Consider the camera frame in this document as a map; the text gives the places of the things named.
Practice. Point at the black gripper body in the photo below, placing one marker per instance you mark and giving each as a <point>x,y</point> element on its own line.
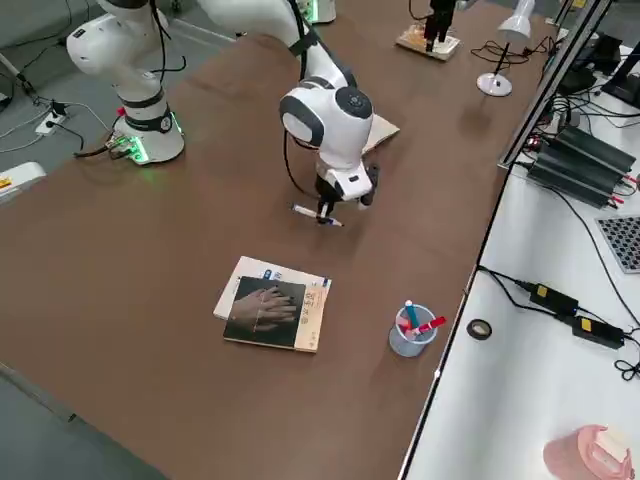
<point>374,180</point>
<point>442,10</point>

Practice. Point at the blue marker white end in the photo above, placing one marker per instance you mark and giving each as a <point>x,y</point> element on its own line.
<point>412,312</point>

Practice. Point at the pink red marker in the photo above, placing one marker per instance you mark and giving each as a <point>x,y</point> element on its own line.
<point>431,326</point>

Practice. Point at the orange yellow book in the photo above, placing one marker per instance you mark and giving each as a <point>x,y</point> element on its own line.
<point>452,47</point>

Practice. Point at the white desk lamp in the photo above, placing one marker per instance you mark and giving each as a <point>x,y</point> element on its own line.
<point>494,85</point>

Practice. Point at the dark book with hands cover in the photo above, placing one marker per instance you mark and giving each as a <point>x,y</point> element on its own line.
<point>265,310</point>

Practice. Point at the circuit board with red light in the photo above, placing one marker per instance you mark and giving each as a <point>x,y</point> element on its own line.
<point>535,143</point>

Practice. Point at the clear plastic pen cup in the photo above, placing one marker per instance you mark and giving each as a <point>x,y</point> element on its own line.
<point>407,347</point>

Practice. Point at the black tape roll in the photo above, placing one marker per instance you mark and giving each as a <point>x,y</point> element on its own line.
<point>471,330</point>

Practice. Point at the black monitor stand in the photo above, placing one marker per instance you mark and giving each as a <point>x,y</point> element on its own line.
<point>625,85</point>

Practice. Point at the black finned power supply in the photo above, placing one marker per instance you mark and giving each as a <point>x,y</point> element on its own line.
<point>580,165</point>

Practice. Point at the black power adapter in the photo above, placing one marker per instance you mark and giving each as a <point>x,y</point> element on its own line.
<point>552,299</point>
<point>597,332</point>

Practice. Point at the black white checker board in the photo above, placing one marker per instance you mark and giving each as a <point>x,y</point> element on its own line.
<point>625,245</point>

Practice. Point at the white power strip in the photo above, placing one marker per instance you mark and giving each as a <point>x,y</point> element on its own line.
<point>50,125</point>

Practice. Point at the white controller box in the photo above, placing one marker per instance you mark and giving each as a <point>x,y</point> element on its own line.
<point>20,180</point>

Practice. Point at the pink tissue roll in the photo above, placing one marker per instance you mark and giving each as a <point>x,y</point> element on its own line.
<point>570,455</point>

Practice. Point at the aluminium divider post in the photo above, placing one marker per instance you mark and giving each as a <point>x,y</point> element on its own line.
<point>550,85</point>

